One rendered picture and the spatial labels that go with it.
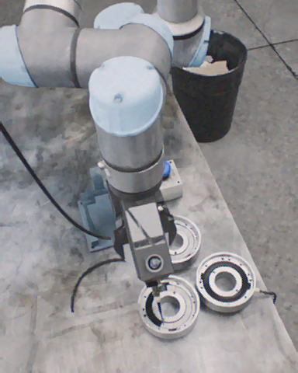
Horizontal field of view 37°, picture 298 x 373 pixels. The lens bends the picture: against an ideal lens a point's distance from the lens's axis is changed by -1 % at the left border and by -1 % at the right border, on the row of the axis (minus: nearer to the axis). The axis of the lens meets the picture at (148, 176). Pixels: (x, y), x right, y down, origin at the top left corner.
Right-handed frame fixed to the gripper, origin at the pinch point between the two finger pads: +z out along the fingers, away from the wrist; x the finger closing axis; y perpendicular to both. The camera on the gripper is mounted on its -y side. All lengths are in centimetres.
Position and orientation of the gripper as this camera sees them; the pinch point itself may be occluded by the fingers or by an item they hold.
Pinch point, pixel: (147, 262)
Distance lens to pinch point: 72.7
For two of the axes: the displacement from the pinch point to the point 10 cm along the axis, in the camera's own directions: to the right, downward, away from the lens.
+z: 0.5, 6.3, 7.7
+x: -9.6, 2.5, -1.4
